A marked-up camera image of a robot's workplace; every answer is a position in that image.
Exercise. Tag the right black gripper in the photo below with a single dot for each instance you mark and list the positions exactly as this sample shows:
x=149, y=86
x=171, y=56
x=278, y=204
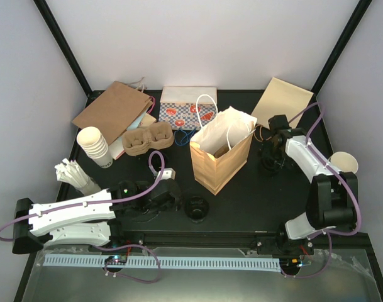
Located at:
x=267, y=154

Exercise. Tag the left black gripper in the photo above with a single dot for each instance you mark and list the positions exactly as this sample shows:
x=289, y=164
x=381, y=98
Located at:
x=174, y=205

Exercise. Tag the black coffee cup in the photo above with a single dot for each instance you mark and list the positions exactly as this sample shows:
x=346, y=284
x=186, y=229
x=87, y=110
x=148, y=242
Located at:
x=156, y=162
x=196, y=208

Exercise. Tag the single pulp cup carrier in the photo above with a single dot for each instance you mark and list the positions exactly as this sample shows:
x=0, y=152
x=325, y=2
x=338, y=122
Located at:
x=221, y=151

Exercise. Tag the orange paper bag white handles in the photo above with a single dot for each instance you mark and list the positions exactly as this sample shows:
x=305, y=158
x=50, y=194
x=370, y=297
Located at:
x=231, y=127

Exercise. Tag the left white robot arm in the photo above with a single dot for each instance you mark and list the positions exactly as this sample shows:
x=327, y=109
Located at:
x=86, y=220

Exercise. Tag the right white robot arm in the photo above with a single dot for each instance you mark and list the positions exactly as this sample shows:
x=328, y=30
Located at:
x=333, y=194

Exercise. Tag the black coffee cup open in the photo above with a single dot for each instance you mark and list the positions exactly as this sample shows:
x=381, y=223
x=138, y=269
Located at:
x=156, y=162

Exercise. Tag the pink white paper bag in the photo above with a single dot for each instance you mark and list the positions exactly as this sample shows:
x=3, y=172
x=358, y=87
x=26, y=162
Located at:
x=144, y=120

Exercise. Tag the right stack paper cups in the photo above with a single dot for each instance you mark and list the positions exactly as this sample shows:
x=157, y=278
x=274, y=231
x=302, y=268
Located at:
x=346, y=162

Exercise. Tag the stack paper cups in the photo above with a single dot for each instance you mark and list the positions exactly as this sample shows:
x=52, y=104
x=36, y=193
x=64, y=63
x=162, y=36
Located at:
x=95, y=146
x=346, y=162

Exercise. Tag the left base circuit board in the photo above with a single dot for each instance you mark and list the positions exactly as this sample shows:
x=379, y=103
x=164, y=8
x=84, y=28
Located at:
x=116, y=260

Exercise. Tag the base circuit board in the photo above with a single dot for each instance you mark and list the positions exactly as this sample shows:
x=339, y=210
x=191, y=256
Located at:
x=116, y=260
x=294, y=262

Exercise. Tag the blue checkered paper bag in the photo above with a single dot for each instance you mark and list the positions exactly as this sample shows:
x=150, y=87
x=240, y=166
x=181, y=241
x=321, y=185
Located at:
x=188, y=107

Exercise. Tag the left stack paper cups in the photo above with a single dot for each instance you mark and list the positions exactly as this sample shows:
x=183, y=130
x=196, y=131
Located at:
x=95, y=146

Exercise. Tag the brown kraft paper bag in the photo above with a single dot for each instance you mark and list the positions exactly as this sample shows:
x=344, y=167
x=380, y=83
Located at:
x=114, y=110

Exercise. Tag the white wrapped straws bundle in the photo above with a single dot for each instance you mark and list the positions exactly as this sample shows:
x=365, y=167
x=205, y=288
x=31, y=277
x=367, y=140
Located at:
x=70, y=172

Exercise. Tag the right base circuit board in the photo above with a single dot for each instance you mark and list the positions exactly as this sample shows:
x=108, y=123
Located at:
x=294, y=262

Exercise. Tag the tan paper bag brown handles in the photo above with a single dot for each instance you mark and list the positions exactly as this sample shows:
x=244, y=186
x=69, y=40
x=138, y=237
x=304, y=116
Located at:
x=280, y=98

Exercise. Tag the right black frame post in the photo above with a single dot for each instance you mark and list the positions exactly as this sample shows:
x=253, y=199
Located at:
x=345, y=36

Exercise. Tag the black frame post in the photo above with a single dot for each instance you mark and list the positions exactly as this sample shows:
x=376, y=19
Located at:
x=345, y=36
x=63, y=44

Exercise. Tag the light blue cable duct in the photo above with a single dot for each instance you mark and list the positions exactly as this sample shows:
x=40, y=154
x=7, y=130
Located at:
x=144, y=262

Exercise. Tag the left black frame post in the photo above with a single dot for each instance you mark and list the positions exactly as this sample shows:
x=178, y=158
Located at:
x=63, y=44

